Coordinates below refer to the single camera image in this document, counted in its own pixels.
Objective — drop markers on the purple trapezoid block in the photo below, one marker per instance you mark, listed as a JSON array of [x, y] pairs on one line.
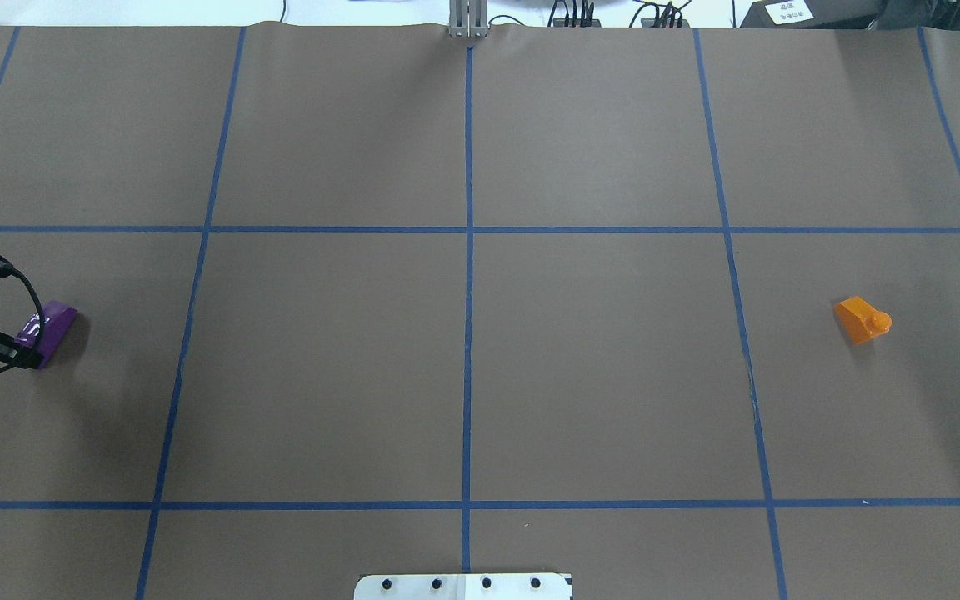
[[43, 335]]

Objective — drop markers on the orange trapezoid block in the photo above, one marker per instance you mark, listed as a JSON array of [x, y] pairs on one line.
[[861, 321]]

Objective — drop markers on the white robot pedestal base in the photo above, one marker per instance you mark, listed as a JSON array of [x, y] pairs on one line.
[[505, 585]]

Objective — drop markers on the aluminium frame post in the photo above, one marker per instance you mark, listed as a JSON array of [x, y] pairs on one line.
[[468, 19]]

